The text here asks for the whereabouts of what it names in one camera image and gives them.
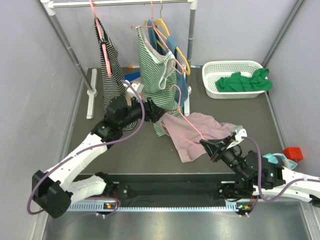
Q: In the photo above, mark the red cube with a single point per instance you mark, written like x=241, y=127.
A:
x=293, y=153

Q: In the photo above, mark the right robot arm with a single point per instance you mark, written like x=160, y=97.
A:
x=256, y=176

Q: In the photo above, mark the pink hanger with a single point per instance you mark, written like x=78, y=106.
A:
x=105, y=47
x=150, y=61
x=179, y=110

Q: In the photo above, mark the blue tipped white pen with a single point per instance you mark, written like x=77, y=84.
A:
x=195, y=66

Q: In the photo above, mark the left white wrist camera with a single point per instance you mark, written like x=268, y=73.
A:
x=133, y=85

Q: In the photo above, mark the pink tank top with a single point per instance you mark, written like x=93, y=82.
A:
x=186, y=140

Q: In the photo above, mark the black white striped tank top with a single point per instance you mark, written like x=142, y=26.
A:
x=112, y=86

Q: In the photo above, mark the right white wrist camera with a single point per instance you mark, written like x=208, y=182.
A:
x=238, y=134

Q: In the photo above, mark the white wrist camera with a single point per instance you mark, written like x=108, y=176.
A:
x=238, y=134
x=133, y=85

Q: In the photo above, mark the blue flat object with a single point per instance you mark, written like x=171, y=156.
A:
x=132, y=76

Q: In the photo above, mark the yellow hanger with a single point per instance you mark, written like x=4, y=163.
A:
x=167, y=42

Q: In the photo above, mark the green white striped tank top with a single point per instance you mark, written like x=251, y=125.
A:
x=158, y=90

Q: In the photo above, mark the pink hanger under black top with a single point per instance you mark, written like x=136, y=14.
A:
x=105, y=47

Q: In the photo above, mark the green garment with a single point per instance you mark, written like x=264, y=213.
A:
x=237, y=83

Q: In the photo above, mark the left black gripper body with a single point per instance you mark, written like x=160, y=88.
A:
x=149, y=115

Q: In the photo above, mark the pink hanger under green top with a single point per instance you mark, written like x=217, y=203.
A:
x=150, y=61

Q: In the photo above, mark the white clothes rack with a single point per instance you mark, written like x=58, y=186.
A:
x=50, y=7

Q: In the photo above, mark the blue tank top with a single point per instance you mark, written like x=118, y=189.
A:
x=180, y=78

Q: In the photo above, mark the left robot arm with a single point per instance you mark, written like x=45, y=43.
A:
x=55, y=190

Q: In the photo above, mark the white slotted cable duct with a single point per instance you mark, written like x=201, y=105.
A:
x=102, y=207

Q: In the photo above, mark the white plastic basket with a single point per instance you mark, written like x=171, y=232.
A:
x=214, y=70

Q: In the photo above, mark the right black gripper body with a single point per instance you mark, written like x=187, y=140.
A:
x=230, y=157

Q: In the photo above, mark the orange tipped white pen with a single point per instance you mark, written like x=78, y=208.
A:
x=133, y=66

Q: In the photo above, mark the brown cardboard sheet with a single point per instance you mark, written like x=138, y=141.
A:
x=129, y=96

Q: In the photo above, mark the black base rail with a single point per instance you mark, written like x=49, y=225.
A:
x=176, y=190

